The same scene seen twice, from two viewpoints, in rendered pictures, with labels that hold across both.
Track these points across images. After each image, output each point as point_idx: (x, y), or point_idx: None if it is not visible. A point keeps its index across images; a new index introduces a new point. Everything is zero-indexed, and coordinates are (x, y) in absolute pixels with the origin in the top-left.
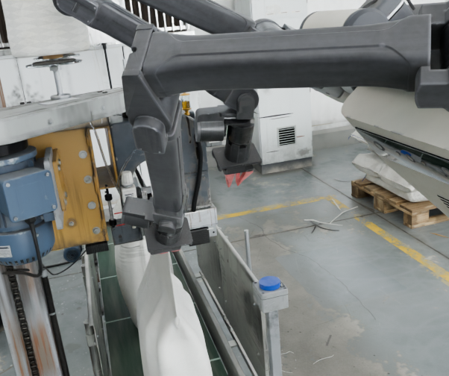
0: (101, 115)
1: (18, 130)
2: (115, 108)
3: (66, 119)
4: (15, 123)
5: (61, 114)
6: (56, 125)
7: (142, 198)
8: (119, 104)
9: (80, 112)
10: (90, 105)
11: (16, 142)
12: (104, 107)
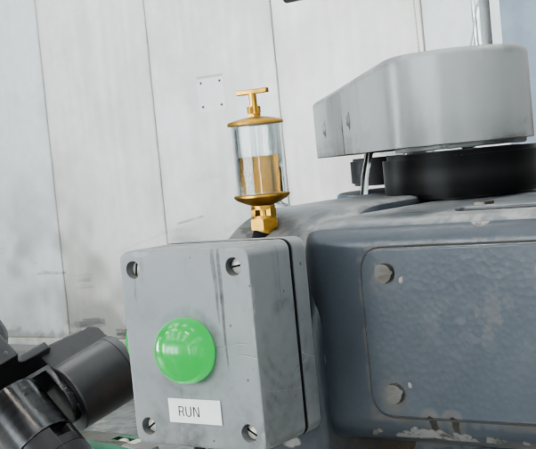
0: (349, 143)
1: (315, 134)
2: (357, 130)
3: (330, 133)
4: (313, 117)
5: (328, 116)
6: (328, 142)
7: (60, 339)
8: (359, 118)
9: (336, 119)
10: (340, 105)
11: (352, 162)
12: (345, 118)
